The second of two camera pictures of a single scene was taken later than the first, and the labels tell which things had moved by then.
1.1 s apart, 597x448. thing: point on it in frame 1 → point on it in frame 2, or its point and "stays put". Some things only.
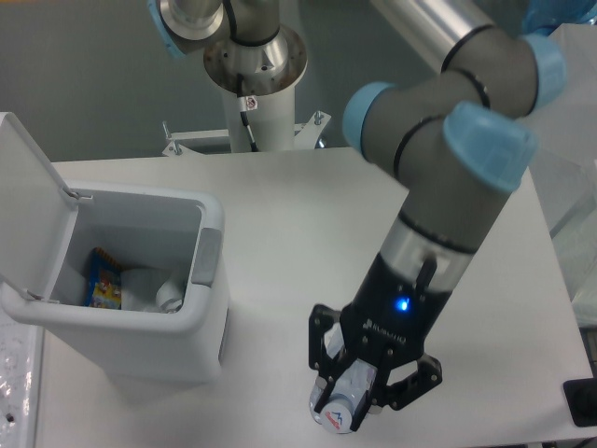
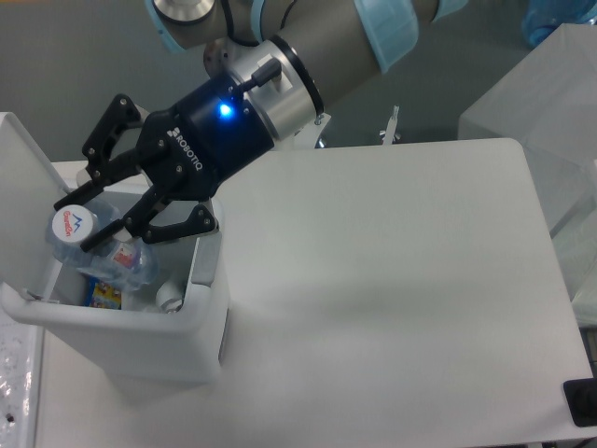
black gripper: (392, 310) → (191, 150)
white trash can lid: (37, 214) stays put
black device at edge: (581, 399) stays put
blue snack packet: (104, 286) stays put
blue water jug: (545, 16) stays put
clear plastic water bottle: (353, 381) → (124, 260)
